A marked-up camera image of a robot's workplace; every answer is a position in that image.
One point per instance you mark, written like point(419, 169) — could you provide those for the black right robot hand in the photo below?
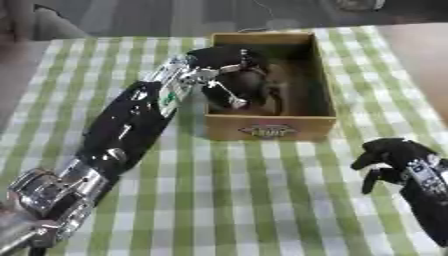
point(388, 155)

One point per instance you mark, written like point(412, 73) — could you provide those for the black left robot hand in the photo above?
point(239, 83)

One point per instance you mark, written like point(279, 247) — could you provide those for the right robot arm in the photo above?
point(429, 196)

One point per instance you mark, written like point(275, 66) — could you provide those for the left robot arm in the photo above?
point(125, 126)

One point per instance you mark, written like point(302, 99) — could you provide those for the tan cardboard box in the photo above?
point(269, 90)

